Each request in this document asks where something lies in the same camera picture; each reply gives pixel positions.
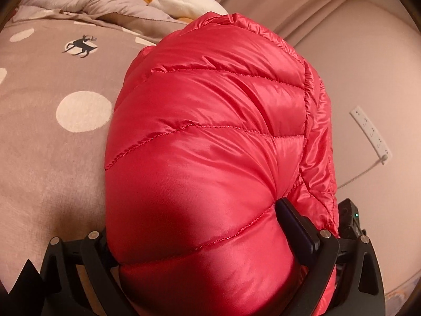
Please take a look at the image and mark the taupe polka dot pillow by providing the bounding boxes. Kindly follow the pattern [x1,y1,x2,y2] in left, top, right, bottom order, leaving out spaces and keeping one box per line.
[76,11,198,45]

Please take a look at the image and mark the taupe polka dot bed sheet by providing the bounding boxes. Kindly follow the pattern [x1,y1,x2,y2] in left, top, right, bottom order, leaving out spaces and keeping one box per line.
[0,16,165,300]

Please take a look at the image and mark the red down jacket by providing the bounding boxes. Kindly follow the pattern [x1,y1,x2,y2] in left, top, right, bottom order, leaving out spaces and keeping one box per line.
[103,11,341,316]

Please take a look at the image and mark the white cable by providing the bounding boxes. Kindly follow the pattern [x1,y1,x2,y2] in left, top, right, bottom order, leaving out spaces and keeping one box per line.
[337,156,389,190]

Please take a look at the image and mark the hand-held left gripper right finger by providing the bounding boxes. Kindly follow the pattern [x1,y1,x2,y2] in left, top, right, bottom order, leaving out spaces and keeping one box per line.
[274,197,385,316]

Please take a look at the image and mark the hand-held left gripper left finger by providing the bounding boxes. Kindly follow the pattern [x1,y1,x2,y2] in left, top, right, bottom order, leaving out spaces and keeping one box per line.
[33,229,139,316]

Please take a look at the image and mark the white power strip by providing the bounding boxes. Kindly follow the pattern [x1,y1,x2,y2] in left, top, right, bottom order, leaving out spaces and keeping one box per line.
[349,106,393,159]

